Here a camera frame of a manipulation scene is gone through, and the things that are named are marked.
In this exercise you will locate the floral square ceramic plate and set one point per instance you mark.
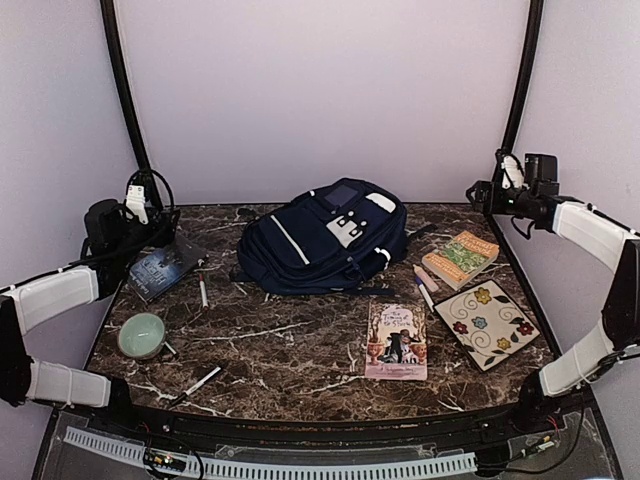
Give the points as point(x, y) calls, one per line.
point(488, 324)

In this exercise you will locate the dark blue hardcover book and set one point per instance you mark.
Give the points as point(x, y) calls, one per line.
point(159, 271)

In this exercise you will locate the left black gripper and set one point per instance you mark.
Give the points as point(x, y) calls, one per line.
point(163, 231)

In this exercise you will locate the right black frame post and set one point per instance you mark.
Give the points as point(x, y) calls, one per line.
point(521, 89)

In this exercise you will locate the black front rail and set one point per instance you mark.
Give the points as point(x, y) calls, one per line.
point(476, 426)

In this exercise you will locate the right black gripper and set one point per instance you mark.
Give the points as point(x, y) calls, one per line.
point(483, 187)

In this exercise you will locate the red capped white marker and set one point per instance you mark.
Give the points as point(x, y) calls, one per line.
point(203, 292)

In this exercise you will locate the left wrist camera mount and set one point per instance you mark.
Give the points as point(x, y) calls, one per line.
point(135, 203)

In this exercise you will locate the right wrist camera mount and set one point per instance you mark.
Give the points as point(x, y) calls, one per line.
point(512, 173)

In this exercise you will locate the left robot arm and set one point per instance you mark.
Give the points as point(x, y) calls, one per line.
point(115, 235)

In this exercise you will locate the pink Taming of Shrew book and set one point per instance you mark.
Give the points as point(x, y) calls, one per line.
point(396, 348)

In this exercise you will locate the pink highlighter pen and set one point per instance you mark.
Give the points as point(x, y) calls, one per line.
point(429, 283)

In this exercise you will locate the white slotted cable duct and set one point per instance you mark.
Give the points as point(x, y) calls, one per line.
point(235, 462)

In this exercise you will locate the black capped white marker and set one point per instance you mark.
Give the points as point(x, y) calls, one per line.
point(201, 382)

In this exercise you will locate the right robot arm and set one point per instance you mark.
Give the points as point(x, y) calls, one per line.
point(529, 190)

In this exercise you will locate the black frame post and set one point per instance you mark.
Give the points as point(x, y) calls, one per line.
point(118, 65)
point(521, 89)

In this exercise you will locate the small green circuit board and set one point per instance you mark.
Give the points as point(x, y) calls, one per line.
point(160, 459)

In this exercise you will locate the navy blue backpack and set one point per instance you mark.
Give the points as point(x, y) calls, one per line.
point(328, 240)

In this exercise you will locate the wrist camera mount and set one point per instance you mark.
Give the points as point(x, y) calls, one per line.
point(135, 203)
point(512, 173)

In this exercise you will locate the left black frame post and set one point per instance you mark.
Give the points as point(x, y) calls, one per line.
point(118, 65)

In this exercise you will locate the blue capped white marker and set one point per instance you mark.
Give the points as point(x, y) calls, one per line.
point(424, 292)

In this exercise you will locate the orange green Treehouse book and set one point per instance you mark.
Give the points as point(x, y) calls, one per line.
point(461, 259)

